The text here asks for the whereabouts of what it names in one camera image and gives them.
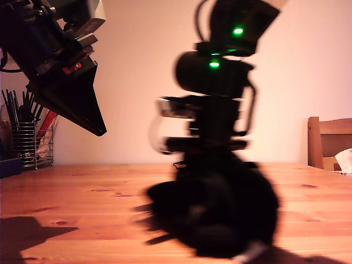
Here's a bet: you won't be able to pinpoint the dark brown bag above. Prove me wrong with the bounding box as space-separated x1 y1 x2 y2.
0 120 12 162

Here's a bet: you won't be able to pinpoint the navy blue box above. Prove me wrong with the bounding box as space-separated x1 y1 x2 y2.
0 157 23 179

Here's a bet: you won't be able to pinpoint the black spoon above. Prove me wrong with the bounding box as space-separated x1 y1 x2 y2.
17 104 32 123

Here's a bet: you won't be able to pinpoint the black shorts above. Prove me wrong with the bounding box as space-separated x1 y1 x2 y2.
133 153 281 264

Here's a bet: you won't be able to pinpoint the white tissue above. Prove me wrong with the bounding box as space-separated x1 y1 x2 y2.
334 148 352 173

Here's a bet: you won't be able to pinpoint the chrome wire utensil holder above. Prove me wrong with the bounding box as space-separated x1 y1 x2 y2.
11 120 55 170

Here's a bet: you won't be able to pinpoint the wooden chair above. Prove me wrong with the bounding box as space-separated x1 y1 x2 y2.
307 116 352 171

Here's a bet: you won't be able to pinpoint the crumpled clear plastic bag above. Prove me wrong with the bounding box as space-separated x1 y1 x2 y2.
35 120 59 162

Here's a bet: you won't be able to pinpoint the arm grey camera box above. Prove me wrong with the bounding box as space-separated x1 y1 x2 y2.
79 0 107 34
156 95 199 121

